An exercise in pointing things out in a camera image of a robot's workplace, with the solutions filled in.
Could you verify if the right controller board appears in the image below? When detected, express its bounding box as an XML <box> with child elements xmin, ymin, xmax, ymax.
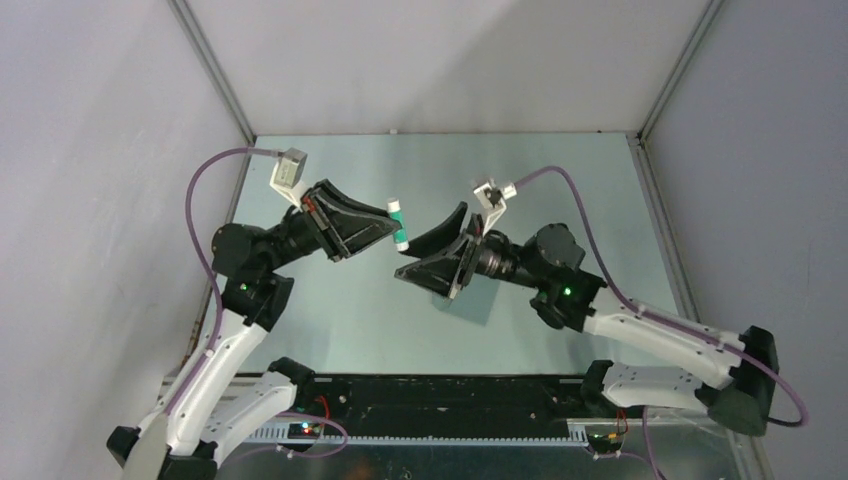
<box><xmin>587</xmin><ymin>432</ymin><xmax>627</xmax><ymax>456</ymax></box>

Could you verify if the controller board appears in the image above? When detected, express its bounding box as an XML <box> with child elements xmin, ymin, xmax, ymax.
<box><xmin>587</xmin><ymin>432</ymin><xmax>627</xmax><ymax>456</ymax></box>
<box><xmin>287</xmin><ymin>422</ymin><xmax>324</xmax><ymax>441</ymax></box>

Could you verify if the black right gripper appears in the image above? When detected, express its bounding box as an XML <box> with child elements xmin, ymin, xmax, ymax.
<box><xmin>394</xmin><ymin>203</ymin><xmax>546</xmax><ymax>300</ymax></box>

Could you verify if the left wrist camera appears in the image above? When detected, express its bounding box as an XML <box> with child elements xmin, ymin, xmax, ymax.
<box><xmin>269</xmin><ymin>148</ymin><xmax>308</xmax><ymax>208</ymax></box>

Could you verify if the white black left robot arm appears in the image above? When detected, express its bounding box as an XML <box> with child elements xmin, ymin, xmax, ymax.
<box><xmin>107</xmin><ymin>180</ymin><xmax>403</xmax><ymax>479</ymax></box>

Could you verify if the green white glue stick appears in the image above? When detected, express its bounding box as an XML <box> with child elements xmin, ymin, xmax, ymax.
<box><xmin>386</xmin><ymin>197</ymin><xmax>411</xmax><ymax>254</ymax></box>

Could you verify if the aluminium frame rail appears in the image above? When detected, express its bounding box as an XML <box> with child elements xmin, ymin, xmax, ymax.
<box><xmin>153</xmin><ymin>374</ymin><xmax>754</xmax><ymax>446</ymax></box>

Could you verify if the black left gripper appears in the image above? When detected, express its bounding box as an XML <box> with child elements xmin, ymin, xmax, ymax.
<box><xmin>261</xmin><ymin>180</ymin><xmax>402</xmax><ymax>273</ymax></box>

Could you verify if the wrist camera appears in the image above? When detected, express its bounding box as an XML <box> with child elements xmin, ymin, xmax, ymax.
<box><xmin>472</xmin><ymin>179</ymin><xmax>517</xmax><ymax>234</ymax></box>
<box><xmin>269</xmin><ymin>148</ymin><xmax>308</xmax><ymax>208</ymax></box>

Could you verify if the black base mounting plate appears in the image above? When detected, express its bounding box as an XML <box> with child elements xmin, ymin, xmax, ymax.
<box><xmin>253</xmin><ymin>365</ymin><xmax>647</xmax><ymax>439</ymax></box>

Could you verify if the left controller board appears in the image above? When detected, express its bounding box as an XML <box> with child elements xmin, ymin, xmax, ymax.
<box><xmin>287</xmin><ymin>422</ymin><xmax>324</xmax><ymax>441</ymax></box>

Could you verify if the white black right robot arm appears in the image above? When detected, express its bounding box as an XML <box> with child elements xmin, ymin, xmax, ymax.
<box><xmin>395</xmin><ymin>204</ymin><xmax>779</xmax><ymax>437</ymax></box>

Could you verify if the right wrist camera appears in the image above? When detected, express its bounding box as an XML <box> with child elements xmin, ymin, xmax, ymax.
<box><xmin>472</xmin><ymin>179</ymin><xmax>517</xmax><ymax>234</ymax></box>

